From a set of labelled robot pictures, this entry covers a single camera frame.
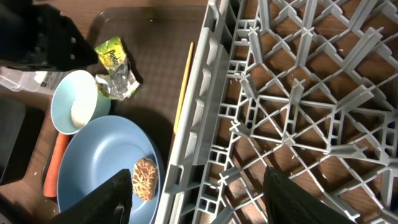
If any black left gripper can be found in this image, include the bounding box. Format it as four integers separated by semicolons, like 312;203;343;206
1;0;98;71

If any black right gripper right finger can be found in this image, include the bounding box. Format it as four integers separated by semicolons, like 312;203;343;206
263;166;352;224

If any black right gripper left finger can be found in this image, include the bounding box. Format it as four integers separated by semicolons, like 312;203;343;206
49;169;132;224

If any green snack wrapper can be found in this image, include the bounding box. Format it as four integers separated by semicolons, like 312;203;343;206
94;36;141;101

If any grey dishwasher rack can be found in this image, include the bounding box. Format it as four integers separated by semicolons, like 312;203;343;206
155;0;397;223

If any clear plastic bin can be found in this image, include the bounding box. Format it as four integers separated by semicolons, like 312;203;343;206
1;67;70;95

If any brown shiitake mushroom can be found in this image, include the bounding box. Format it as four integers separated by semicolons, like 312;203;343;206
132;157;159;201

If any light blue rice bowl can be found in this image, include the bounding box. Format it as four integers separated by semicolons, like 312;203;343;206
50;70;111;135

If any large blue plate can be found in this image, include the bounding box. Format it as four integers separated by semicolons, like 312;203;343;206
57;115;165;223

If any orange carrot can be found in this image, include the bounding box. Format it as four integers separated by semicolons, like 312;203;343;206
43;133;70;198

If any black plastic bin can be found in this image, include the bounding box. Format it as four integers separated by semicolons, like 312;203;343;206
0;97;45;185

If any brown serving tray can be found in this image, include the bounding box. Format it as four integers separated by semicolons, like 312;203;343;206
40;6;208;194

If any wooden chopstick right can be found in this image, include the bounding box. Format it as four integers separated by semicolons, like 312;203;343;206
173;42;195;134

